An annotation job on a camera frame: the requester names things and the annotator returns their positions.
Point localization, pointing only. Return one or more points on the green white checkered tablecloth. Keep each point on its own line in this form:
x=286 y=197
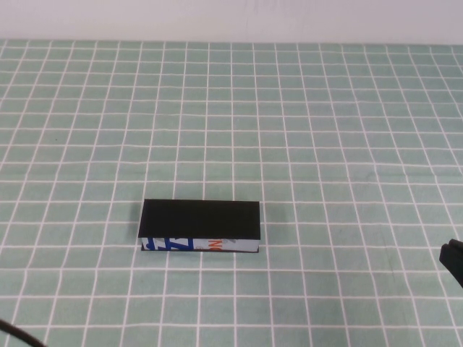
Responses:
x=289 y=144

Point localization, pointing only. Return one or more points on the black printed glasses case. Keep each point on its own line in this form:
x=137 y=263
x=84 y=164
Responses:
x=199 y=220

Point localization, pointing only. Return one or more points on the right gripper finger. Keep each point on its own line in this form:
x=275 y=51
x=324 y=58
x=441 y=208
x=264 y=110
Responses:
x=457 y=244
x=454 y=264

